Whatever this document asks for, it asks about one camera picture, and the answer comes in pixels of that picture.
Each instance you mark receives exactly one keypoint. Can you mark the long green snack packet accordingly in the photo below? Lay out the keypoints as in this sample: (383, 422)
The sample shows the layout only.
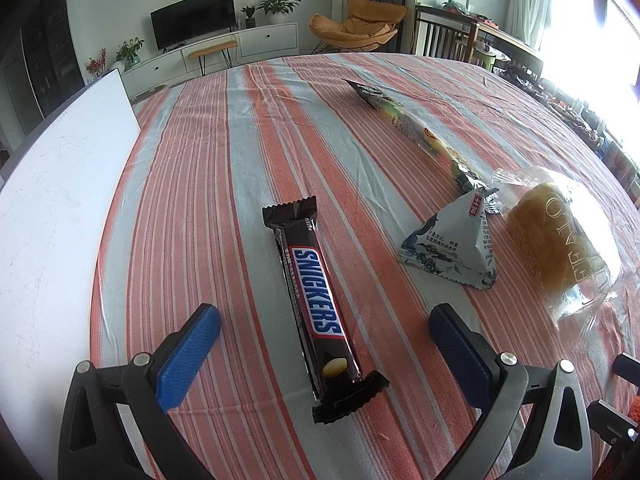
(415, 127)

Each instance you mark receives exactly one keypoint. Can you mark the striped tablecloth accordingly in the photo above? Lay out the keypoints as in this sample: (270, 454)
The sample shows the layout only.
(210, 185)

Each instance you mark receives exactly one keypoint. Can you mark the black television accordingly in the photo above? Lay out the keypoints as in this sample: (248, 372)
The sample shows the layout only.
(192, 20)

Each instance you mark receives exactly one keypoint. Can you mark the leafy potted plant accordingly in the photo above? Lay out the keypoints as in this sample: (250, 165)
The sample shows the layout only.
(130, 52)

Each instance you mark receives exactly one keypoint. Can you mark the orange lounge chair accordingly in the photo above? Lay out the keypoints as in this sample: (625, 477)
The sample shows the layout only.
(362, 25)

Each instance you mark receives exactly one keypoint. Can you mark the large potted plant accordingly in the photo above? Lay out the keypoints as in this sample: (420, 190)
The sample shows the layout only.
(277, 5)

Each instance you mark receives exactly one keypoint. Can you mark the wooden dining table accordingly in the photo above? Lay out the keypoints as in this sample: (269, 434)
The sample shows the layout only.
(515, 45)

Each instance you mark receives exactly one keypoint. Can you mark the white board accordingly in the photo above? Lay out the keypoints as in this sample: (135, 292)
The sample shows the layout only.
(55, 220)

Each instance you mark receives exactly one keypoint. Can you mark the white television cabinet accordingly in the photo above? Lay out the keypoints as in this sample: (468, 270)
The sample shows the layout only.
(270, 37)

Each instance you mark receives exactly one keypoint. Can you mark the bread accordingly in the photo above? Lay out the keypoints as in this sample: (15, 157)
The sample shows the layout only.
(555, 240)

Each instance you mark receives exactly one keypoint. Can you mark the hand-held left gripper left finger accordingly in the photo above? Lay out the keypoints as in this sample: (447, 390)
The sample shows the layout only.
(187, 355)

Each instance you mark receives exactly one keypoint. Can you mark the dark glass cabinet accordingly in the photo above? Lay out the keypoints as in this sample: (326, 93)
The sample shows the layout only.
(52, 60)

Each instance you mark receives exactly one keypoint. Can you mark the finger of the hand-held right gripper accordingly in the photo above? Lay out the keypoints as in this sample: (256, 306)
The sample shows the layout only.
(615, 425)
(627, 367)

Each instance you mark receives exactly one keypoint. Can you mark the brown chocolate bar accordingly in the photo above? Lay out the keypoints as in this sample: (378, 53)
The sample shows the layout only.
(315, 295)

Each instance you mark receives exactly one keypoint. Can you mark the pale green pot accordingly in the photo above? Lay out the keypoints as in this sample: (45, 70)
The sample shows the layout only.
(486, 56)

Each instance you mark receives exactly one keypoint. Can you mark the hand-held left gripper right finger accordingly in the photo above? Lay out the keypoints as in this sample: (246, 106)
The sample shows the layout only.
(462, 360)

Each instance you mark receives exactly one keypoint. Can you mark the triangular grey snack packet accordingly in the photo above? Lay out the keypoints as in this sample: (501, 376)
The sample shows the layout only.
(450, 245)

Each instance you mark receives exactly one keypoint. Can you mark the wooden hairpin stool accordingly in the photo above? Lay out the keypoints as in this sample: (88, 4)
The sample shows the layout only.
(212, 49)

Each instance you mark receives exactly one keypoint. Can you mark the red flower vase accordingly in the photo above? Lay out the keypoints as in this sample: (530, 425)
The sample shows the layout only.
(96, 65)

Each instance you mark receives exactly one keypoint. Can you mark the small potted plant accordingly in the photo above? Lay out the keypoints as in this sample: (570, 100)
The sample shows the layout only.
(249, 16)

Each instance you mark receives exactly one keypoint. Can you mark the dark wooden chair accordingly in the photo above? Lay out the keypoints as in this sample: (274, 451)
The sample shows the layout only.
(442, 35)

